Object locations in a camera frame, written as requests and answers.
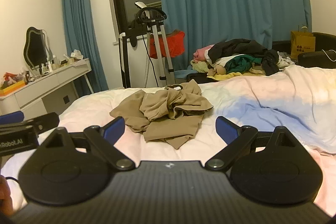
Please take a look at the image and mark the garment steamer stand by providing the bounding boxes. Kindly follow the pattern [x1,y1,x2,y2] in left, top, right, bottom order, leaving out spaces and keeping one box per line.
[118,1,175,88]

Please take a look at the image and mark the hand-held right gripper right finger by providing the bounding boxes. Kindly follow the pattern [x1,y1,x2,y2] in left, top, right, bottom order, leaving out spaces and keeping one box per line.
[205,116,300,170]

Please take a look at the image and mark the pastel duvet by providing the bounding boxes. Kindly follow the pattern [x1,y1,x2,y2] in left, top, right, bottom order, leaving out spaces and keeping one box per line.
[0,64,336,216]

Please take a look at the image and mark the white cable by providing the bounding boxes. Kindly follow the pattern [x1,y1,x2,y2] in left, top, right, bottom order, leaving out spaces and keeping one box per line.
[322,49,336,62]

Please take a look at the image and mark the pile of clothes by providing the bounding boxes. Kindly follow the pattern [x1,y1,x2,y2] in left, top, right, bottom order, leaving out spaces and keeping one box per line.
[190,38,296,80]

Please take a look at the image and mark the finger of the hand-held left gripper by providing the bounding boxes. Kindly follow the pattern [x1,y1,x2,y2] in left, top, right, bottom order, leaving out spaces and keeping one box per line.
[0,111,25,124]
[25,112,60,134]

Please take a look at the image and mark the red cloth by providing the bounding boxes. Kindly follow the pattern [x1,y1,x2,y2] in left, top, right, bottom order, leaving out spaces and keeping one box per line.
[150,30,185,58]

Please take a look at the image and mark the khaki t-shirt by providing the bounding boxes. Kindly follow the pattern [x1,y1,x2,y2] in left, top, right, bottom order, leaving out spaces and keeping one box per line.
[110,82,214,150]

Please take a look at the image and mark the orange tray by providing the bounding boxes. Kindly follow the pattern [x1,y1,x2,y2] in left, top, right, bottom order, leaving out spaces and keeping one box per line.
[0,81,27,97]

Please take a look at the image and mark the cardboard box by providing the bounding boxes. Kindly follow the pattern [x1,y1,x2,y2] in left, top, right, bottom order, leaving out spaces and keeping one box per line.
[290,25,316,59]

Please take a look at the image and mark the narrow blue curtain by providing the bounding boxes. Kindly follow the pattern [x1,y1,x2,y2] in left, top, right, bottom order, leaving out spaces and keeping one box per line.
[61,0,109,94]

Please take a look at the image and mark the group of cosmetic bottles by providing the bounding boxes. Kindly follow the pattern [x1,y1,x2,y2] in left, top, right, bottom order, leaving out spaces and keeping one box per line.
[31,55,69,75]

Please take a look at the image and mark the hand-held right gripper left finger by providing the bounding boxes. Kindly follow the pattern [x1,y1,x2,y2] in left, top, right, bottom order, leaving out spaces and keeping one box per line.
[39,117,135,170]

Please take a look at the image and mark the wavy black mirror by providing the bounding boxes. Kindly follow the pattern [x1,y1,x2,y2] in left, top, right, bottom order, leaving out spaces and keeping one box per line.
[26,27,50,69]

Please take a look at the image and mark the tissue box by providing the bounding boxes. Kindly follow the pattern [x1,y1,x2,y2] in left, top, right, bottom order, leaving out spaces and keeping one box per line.
[70,49,84,62]

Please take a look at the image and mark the person's left hand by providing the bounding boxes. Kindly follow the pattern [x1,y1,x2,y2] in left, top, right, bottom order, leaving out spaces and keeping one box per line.
[0,177,13,215]

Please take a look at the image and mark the blue cloth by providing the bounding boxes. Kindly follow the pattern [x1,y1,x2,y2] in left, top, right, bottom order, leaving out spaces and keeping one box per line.
[174,69,196,80]

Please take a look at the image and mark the white vanity table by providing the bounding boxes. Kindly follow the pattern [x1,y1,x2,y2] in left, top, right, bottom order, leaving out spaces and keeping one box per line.
[0,57,93,119]

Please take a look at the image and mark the black bags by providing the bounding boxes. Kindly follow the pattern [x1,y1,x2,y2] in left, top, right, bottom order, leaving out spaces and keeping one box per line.
[272,32,336,68]

